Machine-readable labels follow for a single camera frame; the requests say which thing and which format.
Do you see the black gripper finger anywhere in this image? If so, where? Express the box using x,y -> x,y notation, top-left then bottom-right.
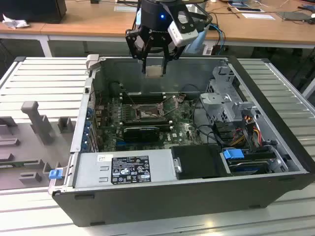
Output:
161,35 -> 186,75
125,28 -> 154,75

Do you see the black box on desk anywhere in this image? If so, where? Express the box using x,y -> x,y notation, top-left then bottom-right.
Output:
0,0 -> 67,25

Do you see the metal socket cover frame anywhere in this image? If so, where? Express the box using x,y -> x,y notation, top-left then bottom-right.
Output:
158,94 -> 184,118

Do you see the black plastic shroud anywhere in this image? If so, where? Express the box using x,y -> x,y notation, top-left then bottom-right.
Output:
169,145 -> 228,180

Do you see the blue cable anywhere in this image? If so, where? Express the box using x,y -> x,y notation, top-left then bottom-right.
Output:
209,23 -> 226,55

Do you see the silver disk bay cage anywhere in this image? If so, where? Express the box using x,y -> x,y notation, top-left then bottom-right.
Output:
199,64 -> 261,125

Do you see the silver square CPU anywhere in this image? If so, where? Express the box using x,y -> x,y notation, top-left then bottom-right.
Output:
145,65 -> 164,78

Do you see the blue case latch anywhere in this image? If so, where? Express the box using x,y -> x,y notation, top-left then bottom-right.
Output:
49,169 -> 63,180

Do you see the black power supply label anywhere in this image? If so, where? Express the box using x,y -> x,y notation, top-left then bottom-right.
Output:
111,155 -> 150,184

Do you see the CPU socket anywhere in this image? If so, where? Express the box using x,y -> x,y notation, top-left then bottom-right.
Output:
134,104 -> 163,121

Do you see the black open PC case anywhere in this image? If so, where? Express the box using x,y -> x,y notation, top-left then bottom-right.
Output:
48,54 -> 315,228

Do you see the silver power supply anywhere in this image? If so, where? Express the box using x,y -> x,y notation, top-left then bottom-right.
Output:
73,148 -> 178,189

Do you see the hard disk in blue carrier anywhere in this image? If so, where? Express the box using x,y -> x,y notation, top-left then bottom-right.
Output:
222,148 -> 277,177

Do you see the wooden desk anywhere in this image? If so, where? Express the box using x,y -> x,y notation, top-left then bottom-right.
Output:
40,0 -> 315,58
0,21 -> 62,58

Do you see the crumpled white paper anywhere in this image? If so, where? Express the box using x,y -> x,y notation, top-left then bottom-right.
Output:
1,13 -> 31,30

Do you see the black graphics card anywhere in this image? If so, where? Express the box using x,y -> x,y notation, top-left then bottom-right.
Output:
122,126 -> 160,143

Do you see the grey parts rack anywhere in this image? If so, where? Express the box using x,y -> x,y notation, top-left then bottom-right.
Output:
0,100 -> 77,191

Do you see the dark grey laptop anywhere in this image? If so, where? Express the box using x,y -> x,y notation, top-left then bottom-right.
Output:
275,10 -> 315,25

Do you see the thin wire locking lever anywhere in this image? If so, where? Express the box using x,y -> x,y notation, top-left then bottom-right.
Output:
160,94 -> 177,104
125,89 -> 138,109

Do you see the thin black wire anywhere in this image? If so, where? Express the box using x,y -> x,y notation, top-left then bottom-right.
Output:
192,100 -> 222,146

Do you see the yellow red wire bundle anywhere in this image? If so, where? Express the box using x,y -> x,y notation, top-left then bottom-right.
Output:
231,115 -> 263,147

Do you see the green motherboard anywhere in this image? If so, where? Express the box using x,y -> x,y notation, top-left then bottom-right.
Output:
94,94 -> 216,152

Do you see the white paper sheet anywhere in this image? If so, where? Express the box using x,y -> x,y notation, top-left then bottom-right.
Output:
242,12 -> 276,21

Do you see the flat smartphone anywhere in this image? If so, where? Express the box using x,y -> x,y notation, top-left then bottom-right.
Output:
234,7 -> 263,13

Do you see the black RAM slot row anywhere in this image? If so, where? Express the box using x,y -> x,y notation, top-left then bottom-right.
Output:
121,117 -> 171,129
121,91 -> 166,104

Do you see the green RAM stick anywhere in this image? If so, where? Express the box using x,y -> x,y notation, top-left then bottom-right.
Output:
0,161 -> 40,169

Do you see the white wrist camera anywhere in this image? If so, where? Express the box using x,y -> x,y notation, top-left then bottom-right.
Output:
168,9 -> 199,47

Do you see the small white sticker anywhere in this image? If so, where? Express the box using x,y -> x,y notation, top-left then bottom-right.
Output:
96,153 -> 114,162

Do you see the black round board component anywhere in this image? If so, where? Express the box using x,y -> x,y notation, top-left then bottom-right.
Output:
109,82 -> 122,96

